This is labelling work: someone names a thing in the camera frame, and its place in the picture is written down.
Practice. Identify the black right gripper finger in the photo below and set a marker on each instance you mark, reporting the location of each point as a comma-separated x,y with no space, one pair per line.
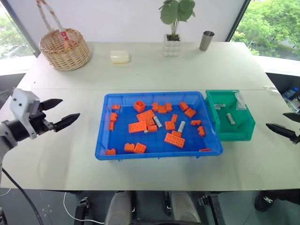
293,116
284,131

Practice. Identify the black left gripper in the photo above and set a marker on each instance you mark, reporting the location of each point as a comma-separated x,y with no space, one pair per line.
38,124

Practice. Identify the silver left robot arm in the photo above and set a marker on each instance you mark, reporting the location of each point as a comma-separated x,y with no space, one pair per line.
9,131

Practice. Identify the translucent white plastic box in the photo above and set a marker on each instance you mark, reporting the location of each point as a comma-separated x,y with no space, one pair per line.
120,57

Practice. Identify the clear water bottle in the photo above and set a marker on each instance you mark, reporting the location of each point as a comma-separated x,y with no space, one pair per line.
290,92

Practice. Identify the green plastic bin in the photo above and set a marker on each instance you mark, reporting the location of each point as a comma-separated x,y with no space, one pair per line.
234,134

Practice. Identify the clear label holder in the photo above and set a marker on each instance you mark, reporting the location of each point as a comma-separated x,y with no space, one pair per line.
241,102

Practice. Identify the small orange block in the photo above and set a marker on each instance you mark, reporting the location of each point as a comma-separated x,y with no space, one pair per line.
162,109
183,106
152,128
201,131
174,118
170,125
111,125
129,147
175,133
204,150
190,113
110,152
196,122
155,107
168,107
140,148
113,117

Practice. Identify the black shoe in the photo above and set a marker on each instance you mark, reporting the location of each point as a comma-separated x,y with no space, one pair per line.
274,200

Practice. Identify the small red orange trinket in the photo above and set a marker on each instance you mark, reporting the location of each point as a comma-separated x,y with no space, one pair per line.
65,39

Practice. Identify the orange cube block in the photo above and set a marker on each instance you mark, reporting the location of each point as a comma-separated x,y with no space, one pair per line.
139,106

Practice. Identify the orange plastic plate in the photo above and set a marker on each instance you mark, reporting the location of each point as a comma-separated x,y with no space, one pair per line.
145,115

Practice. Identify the blue plastic tray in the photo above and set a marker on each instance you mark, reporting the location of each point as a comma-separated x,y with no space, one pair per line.
159,153

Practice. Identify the grey rounded shape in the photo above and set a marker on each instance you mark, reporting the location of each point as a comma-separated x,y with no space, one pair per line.
118,208
185,208

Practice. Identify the grey metal cup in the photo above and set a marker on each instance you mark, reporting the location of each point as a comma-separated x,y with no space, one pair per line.
206,42

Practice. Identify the green plant in white pot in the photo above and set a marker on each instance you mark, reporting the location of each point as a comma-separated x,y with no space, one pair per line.
172,45

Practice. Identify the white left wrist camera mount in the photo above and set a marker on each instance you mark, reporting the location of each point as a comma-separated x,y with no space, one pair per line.
22,100

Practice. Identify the black table leg bracket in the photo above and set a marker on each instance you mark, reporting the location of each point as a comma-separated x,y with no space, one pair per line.
211,206
82,208

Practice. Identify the black window frame bar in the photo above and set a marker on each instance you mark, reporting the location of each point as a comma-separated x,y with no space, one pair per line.
237,21

